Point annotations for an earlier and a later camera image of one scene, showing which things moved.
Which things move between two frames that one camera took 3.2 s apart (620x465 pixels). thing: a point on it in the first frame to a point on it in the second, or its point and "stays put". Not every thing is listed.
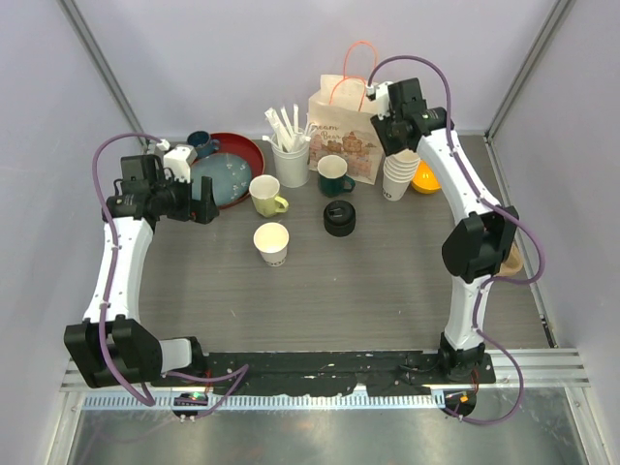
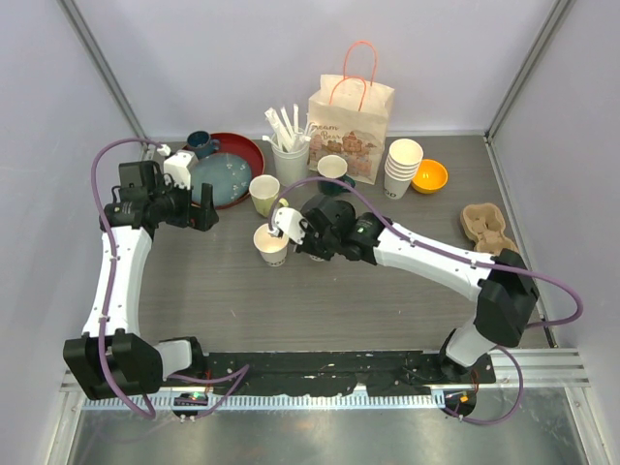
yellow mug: [263, 190] stays put
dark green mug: [333, 180] stays put
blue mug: [202, 142] stays put
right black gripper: [379, 127] to [305, 246]
